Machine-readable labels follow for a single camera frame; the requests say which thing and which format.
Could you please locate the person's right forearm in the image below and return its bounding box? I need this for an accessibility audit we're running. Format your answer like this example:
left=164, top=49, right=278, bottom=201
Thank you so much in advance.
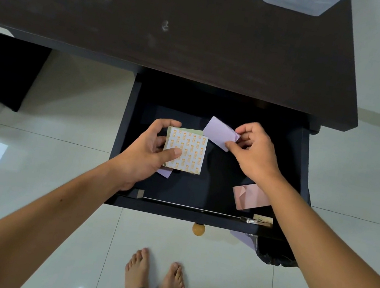
left=246, top=173, right=380, bottom=288

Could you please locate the person's right foot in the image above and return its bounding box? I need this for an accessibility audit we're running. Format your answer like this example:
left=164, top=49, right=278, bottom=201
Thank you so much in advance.
left=158, top=260, right=189, bottom=288

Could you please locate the pink folded paper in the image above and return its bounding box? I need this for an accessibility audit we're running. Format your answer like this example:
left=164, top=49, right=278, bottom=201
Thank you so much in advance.
left=229, top=180, right=274, bottom=216

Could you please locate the thin metal ruler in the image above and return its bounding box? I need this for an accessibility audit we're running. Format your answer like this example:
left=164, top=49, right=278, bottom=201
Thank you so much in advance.
left=141, top=197, right=245, bottom=220

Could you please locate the person's left hand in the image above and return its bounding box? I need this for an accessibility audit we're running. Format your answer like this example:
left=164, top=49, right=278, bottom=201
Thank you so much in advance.
left=107, top=111, right=187, bottom=200

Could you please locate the person's right hand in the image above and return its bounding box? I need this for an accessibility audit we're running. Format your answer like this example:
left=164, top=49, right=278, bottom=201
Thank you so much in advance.
left=219, top=118, right=292, bottom=190

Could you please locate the black trash bag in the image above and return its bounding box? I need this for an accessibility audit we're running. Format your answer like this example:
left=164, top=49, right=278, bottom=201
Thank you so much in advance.
left=243, top=230, right=303, bottom=270

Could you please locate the black desk drawer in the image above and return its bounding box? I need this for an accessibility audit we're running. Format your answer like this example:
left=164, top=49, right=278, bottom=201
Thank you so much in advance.
left=101, top=66, right=328, bottom=244

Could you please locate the purple paper sheet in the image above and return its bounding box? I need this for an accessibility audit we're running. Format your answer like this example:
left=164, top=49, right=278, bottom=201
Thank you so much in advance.
left=200, top=115, right=244, bottom=154

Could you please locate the round wooden drawer knob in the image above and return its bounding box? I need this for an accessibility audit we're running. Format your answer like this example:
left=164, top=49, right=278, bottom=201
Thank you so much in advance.
left=191, top=222, right=207, bottom=237

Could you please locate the dark wooden desk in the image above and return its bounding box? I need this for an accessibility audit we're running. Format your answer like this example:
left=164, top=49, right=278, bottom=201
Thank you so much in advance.
left=0, top=0, right=378, bottom=165

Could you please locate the small purple paper piece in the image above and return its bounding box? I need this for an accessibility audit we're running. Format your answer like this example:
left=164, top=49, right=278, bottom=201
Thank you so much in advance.
left=156, top=166, right=173, bottom=179

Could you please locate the person's left forearm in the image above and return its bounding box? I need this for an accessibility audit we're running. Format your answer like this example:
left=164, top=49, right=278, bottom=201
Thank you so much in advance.
left=0, top=140, right=129, bottom=288

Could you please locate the purple paper in trash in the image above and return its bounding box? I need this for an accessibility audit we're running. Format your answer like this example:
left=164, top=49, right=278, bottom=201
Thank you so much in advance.
left=227, top=230, right=258, bottom=251

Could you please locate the person's foot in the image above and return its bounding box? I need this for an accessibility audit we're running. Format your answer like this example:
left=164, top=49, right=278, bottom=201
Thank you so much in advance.
left=158, top=260, right=189, bottom=288
left=122, top=245, right=156, bottom=288

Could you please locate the person's left foot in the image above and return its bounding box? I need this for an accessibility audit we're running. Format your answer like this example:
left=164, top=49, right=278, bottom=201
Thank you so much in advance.
left=122, top=245, right=156, bottom=288

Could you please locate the orange printed sticky note pad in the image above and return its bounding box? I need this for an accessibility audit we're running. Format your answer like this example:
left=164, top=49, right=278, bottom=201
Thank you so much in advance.
left=159, top=125, right=210, bottom=176

